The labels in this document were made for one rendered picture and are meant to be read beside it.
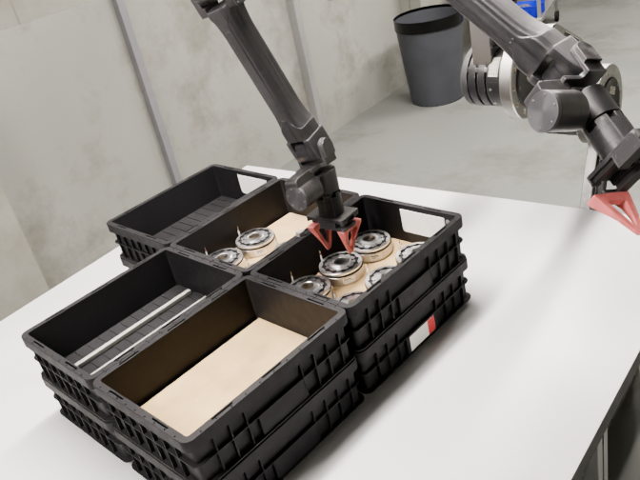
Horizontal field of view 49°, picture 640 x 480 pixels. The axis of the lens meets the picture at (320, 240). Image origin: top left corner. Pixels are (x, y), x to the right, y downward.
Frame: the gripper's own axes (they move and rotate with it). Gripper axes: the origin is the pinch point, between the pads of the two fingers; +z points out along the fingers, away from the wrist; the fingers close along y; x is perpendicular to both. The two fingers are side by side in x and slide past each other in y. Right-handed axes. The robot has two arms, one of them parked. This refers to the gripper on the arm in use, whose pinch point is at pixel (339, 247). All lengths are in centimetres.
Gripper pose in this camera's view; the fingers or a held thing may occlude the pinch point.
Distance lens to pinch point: 160.4
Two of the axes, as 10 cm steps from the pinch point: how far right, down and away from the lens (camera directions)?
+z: 2.0, 8.7, 4.6
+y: 7.8, 1.4, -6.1
